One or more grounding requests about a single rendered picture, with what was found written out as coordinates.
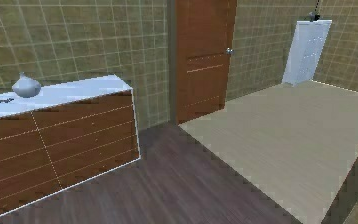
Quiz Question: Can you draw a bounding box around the brown cabinet with white top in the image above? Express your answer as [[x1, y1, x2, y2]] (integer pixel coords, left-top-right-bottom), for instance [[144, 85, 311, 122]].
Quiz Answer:
[[0, 74, 142, 222]]

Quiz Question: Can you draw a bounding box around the brown wooden room door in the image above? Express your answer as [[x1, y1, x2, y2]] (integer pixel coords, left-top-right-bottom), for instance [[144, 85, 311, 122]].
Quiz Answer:
[[175, 0, 238, 125]]

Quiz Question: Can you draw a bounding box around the black towel hook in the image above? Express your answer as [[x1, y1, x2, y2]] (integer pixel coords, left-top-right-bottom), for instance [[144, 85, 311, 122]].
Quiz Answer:
[[308, 10, 322, 23]]

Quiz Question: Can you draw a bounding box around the grey round vase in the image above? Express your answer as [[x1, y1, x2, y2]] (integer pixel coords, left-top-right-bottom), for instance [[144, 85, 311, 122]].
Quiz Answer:
[[11, 71, 42, 99]]

